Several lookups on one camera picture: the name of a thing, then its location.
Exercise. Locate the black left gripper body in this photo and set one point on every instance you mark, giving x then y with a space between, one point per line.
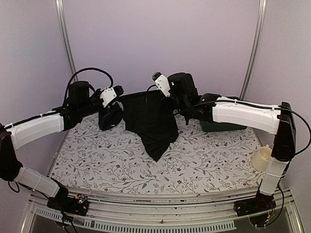
109 106

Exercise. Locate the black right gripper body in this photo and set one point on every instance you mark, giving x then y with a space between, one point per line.
177 106

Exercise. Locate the black striped underwear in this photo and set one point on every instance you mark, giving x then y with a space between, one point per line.
150 116

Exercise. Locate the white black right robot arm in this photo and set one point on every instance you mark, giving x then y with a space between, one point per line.
273 119

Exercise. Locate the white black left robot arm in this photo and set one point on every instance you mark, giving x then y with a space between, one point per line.
81 100

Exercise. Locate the dark navy underwear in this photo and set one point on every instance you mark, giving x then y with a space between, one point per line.
110 117

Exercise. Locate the green compartment organizer box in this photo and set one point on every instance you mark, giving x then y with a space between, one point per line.
210 127

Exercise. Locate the floral tablecloth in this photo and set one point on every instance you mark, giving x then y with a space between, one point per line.
116 161

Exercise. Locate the cream plastic cup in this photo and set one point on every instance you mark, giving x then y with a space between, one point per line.
261 158

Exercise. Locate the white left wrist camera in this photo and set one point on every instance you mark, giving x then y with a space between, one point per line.
109 95

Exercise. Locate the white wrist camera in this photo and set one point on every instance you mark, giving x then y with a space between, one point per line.
162 83
109 95

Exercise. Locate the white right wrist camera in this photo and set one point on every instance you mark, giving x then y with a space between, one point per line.
162 83

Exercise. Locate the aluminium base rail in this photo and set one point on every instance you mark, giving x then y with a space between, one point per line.
181 213

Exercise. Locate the right aluminium frame post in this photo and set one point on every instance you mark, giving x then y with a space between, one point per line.
254 49

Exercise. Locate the aluminium frame post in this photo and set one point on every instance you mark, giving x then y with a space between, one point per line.
64 33
254 49

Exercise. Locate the left aluminium frame post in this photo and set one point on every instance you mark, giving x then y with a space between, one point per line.
64 33

